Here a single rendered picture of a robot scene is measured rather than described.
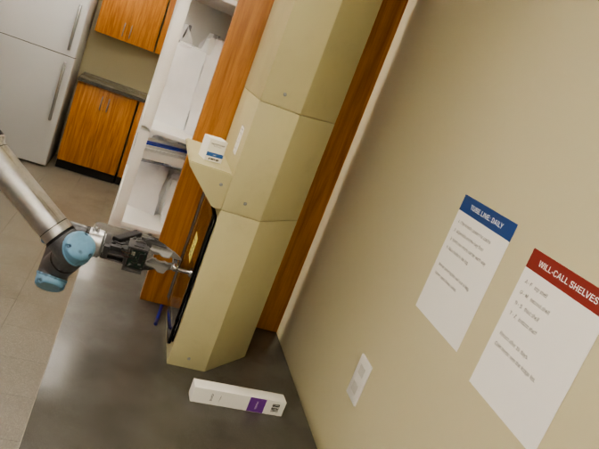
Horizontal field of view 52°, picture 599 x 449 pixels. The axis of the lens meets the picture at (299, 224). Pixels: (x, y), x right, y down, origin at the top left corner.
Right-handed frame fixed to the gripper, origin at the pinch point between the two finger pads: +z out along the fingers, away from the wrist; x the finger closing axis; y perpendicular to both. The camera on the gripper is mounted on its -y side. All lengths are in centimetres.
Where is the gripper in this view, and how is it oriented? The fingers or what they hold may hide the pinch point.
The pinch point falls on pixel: (175, 261)
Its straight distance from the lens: 175.5
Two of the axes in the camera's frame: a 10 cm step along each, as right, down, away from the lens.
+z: 9.1, 2.8, 2.9
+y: 1.9, 3.3, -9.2
